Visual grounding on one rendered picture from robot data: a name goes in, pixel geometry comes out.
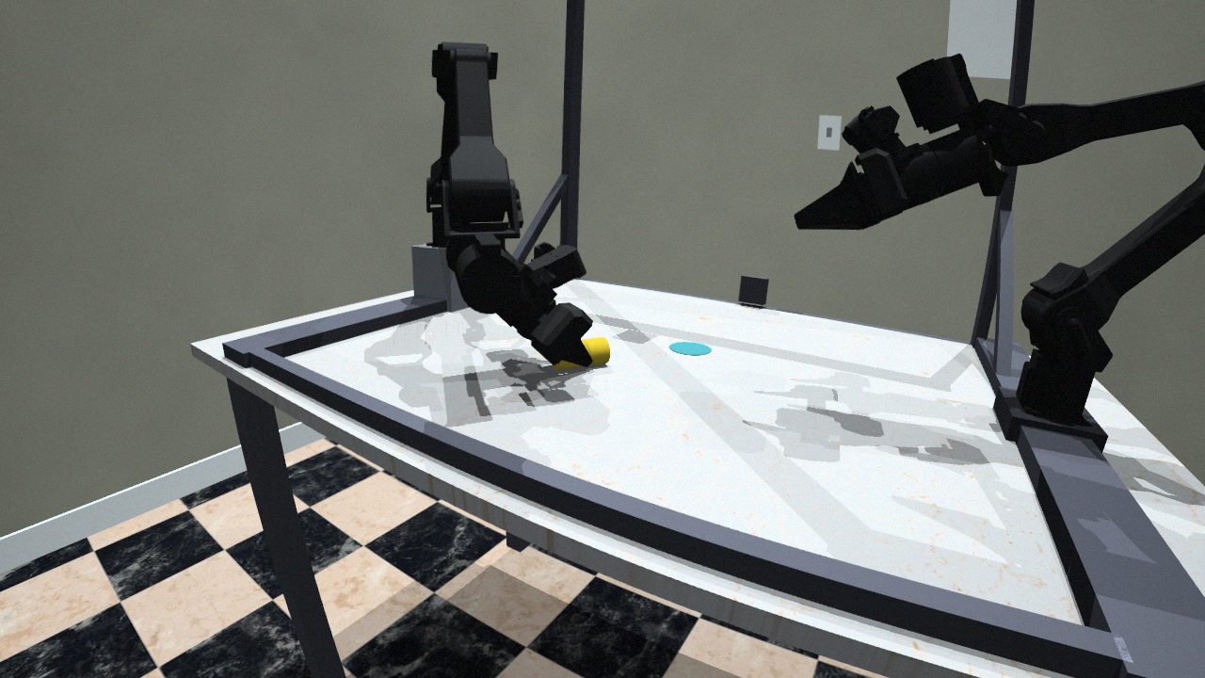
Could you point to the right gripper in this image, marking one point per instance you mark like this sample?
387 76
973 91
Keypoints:
558 336

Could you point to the black table border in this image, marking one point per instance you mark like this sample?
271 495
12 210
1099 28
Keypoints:
1146 615

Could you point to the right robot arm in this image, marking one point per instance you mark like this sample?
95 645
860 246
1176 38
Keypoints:
473 181

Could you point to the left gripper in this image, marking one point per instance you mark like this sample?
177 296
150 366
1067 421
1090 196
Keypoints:
856 200

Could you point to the cyan circle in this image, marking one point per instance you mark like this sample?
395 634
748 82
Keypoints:
690 348

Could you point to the yellow tall cylinder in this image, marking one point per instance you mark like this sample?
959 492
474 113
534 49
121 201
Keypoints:
598 349

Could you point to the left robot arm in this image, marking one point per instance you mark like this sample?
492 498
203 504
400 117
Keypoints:
1067 307

